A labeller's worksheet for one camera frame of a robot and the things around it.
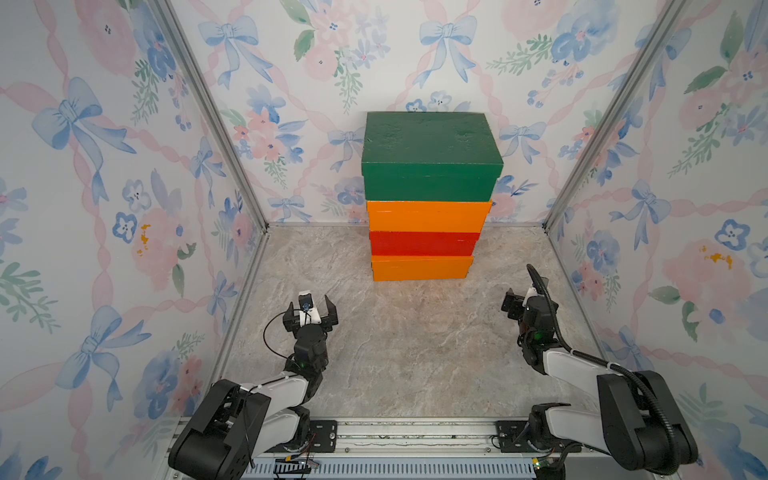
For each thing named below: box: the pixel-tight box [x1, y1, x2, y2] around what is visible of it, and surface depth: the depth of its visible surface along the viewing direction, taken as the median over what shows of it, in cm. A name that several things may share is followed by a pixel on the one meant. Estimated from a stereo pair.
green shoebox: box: [361, 112, 504, 202], surface depth 75 cm
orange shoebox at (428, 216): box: [366, 200, 493, 232], surface depth 81 cm
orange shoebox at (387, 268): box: [371, 255, 474, 282], surface depth 102 cm
